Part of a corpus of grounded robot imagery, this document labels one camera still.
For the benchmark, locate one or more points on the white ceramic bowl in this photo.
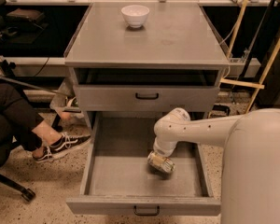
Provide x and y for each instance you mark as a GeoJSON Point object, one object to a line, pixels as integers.
{"type": "Point", "coordinates": [135, 15]}

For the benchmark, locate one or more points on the wooden easel frame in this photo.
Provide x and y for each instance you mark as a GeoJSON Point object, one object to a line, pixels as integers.
{"type": "Point", "coordinates": [258, 80]}

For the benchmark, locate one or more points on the black office chair base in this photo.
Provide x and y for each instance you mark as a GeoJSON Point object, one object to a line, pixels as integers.
{"type": "Point", "coordinates": [26, 194]}

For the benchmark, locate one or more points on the black white sneaker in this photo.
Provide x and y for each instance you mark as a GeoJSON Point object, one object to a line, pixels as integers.
{"type": "Point", "coordinates": [63, 147]}

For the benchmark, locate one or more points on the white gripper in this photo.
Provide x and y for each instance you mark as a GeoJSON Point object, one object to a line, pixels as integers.
{"type": "Point", "coordinates": [160, 149]}

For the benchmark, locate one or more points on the dark box on shelf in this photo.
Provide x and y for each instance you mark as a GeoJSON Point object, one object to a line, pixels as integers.
{"type": "Point", "coordinates": [27, 20]}

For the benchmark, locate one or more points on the open grey lower drawer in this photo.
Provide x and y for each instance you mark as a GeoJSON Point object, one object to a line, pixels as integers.
{"type": "Point", "coordinates": [117, 179]}

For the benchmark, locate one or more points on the grey wooden drawer cabinet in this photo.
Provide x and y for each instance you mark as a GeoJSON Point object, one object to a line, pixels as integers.
{"type": "Point", "coordinates": [174, 47]}

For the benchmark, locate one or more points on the seated person dark trousers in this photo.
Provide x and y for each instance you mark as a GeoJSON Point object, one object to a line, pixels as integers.
{"type": "Point", "coordinates": [18, 119]}

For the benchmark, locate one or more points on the closed grey upper drawer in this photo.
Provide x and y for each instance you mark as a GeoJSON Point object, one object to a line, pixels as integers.
{"type": "Point", "coordinates": [145, 98]}

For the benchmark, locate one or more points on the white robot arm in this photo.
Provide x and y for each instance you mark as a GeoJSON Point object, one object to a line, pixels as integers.
{"type": "Point", "coordinates": [250, 182]}

